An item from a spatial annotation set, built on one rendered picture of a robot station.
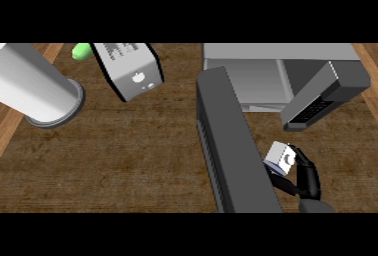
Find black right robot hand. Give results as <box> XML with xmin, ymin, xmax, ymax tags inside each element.
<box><xmin>264</xmin><ymin>143</ymin><xmax>321</xmax><ymax>201</ymax></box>

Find white milk carton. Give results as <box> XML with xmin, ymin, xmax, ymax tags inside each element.
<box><xmin>261</xmin><ymin>140</ymin><xmax>298</xmax><ymax>175</ymax></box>

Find dark grey microwave door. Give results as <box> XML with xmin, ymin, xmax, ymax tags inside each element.
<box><xmin>194</xmin><ymin>65</ymin><xmax>284</xmax><ymax>214</ymax></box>

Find grey microwave body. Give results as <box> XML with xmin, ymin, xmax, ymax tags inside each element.
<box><xmin>202</xmin><ymin>43</ymin><xmax>371</xmax><ymax>133</ymax></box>

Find grey toaster with black sides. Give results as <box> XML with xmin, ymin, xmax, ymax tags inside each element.
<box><xmin>88</xmin><ymin>43</ymin><xmax>165</xmax><ymax>103</ymax></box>

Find green rounded object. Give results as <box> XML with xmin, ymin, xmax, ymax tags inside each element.
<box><xmin>70</xmin><ymin>43</ymin><xmax>94</xmax><ymax>61</ymax></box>

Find white cylindrical appliance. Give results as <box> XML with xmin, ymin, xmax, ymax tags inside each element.
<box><xmin>0</xmin><ymin>43</ymin><xmax>86</xmax><ymax>129</ymax></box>

